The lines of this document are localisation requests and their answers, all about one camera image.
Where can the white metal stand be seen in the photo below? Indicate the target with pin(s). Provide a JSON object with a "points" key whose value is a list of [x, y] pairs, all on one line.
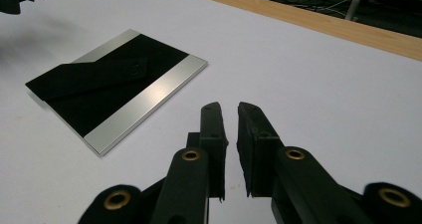
{"points": [[355, 1]]}

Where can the silver picture frame black back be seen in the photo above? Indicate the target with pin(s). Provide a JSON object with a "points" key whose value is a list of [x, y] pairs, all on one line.
{"points": [[109, 91]]}

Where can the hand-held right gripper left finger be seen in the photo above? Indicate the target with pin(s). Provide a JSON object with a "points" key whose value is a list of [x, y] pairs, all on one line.
{"points": [[215, 141]]}

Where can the white paper sheet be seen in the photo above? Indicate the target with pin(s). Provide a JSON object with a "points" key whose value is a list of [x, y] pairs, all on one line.
{"points": [[298, 84]]}

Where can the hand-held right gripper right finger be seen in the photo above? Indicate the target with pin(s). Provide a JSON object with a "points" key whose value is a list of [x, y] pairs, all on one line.
{"points": [[255, 151]]}

